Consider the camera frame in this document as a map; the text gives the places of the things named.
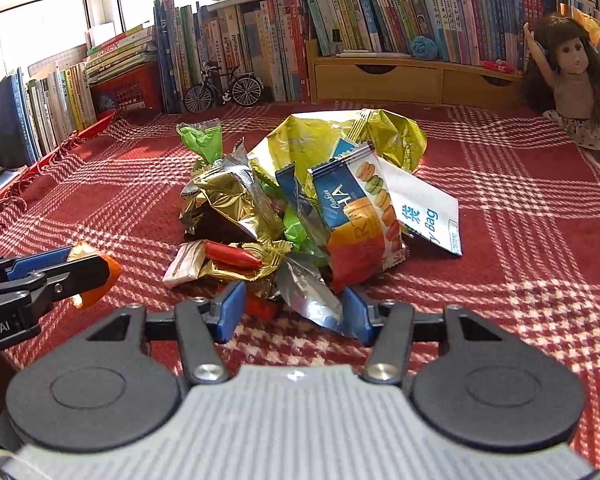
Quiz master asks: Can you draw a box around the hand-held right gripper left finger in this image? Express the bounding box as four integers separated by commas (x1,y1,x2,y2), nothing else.
75,280,248,385

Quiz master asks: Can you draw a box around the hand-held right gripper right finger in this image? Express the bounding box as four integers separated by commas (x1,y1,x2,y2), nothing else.
342,286,512,385

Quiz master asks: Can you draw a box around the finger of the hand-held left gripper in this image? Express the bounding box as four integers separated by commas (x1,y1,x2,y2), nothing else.
0,246,78,286
0,255,114,311

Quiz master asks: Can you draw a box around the small red wrapper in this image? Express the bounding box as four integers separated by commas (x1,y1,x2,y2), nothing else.
242,290,284,322

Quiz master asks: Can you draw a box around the yellow white candy wrapper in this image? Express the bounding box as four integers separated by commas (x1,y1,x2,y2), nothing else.
67,241,122,310

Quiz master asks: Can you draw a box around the silver foil wrapper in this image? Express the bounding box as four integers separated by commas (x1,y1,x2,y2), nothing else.
280,255,362,339

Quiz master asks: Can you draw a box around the small gold candy wrapper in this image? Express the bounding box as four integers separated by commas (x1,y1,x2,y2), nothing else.
200,240,293,286

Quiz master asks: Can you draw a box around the glossy red wrapper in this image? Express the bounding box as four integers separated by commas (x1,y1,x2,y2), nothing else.
204,240,262,270

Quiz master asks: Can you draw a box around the white and pink wrapper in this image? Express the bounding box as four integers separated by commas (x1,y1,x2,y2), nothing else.
162,240,211,289

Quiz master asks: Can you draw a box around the blue and orange cookie packet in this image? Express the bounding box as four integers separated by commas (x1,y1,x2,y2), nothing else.
307,142,411,293

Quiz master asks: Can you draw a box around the light green wrapper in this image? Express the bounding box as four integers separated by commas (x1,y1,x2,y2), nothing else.
280,205,331,261

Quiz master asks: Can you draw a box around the crumpled gold foil wrapper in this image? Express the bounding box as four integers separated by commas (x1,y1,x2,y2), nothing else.
180,152,288,243

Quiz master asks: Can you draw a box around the white paper bag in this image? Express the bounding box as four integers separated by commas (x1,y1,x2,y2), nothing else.
380,160,464,257

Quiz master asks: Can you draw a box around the blue snack wrapper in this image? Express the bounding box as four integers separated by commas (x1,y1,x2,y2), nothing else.
275,162,326,241

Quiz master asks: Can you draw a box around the row of upright books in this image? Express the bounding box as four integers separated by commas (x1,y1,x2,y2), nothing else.
152,0,312,115
0,0,305,92
297,0,600,70
0,60,98,171

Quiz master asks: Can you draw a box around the green candy wrapper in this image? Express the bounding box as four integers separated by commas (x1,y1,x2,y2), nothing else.
176,119,225,165

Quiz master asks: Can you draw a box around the large yellow-green foil bag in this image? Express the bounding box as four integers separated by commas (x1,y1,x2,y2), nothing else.
247,109,428,196

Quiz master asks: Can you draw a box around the red plaid blanket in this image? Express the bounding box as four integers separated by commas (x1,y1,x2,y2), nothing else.
0,102,600,467

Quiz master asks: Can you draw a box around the red plastic basket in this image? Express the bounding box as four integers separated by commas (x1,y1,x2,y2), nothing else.
90,64,164,112

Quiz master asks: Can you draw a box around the stack of flat books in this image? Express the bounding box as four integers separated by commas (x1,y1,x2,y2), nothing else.
85,24,159,86

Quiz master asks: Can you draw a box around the black model bicycle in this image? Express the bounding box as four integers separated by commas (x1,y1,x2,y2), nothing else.
184,61,264,114

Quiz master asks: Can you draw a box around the wooden drawer organiser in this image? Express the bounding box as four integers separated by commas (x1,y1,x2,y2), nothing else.
305,39,527,109

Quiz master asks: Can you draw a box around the blue yarn ball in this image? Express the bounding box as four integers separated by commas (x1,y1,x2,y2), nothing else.
411,36,439,59

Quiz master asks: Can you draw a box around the brown-haired doll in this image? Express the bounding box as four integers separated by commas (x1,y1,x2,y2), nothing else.
522,15,600,152

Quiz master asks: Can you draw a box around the orange foil gift bag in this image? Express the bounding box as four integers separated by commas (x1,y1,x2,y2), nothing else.
555,0,600,47

